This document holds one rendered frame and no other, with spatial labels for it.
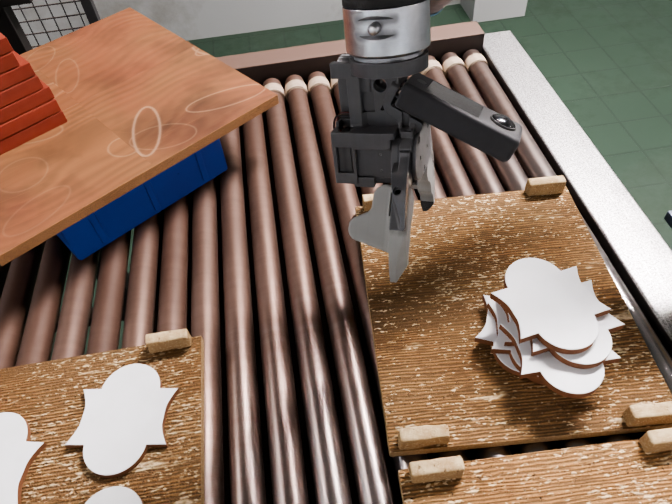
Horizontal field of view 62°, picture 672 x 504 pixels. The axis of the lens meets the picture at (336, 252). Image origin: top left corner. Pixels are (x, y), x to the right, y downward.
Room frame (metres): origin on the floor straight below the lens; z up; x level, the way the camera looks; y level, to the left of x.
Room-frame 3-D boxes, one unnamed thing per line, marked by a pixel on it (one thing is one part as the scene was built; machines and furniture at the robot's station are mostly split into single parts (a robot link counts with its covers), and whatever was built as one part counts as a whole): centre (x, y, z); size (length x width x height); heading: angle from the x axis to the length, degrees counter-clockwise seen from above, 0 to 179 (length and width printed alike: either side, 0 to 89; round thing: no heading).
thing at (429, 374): (0.44, -0.21, 0.93); 0.41 x 0.35 x 0.02; 0
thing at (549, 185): (0.64, -0.35, 0.95); 0.06 x 0.02 x 0.03; 90
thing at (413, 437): (0.25, -0.08, 0.95); 0.06 x 0.02 x 0.03; 90
